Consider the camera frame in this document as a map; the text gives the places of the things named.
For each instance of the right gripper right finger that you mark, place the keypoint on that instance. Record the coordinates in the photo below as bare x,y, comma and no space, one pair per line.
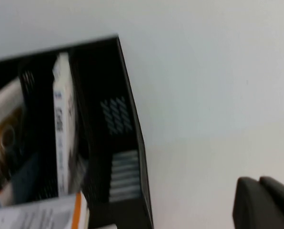
280,193

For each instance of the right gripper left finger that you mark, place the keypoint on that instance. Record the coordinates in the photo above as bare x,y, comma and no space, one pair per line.
251,210

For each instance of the white orange ROS2 book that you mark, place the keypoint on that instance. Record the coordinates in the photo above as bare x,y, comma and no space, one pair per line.
37,214

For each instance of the black perforated book stand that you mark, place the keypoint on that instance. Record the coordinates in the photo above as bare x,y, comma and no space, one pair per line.
123,190

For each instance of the white paperback book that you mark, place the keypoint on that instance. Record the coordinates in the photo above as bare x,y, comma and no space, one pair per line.
61,124

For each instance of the dark teal book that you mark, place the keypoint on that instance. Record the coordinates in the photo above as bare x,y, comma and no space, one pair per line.
6,133

